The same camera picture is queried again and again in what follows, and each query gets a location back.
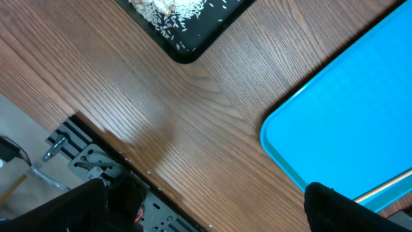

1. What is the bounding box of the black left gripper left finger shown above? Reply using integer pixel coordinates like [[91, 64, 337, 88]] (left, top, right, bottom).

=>
[[1, 179, 108, 232]]

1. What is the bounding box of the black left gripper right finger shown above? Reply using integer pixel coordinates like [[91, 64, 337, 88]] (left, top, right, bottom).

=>
[[304, 182, 410, 232]]

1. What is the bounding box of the black food waste tray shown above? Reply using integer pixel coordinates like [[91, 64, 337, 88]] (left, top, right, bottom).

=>
[[117, 0, 254, 64]]

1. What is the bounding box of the wooden chopstick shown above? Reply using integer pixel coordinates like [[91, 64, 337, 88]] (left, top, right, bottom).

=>
[[354, 169, 411, 203]]

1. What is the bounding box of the teal serving tray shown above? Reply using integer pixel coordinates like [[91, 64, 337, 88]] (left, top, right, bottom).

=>
[[260, 1, 411, 212]]

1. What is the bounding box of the grey mounting bracket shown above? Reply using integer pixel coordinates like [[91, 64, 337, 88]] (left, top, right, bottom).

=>
[[68, 144, 124, 185]]

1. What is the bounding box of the black floor cable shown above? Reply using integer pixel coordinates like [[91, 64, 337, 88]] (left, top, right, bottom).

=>
[[0, 134, 71, 191]]

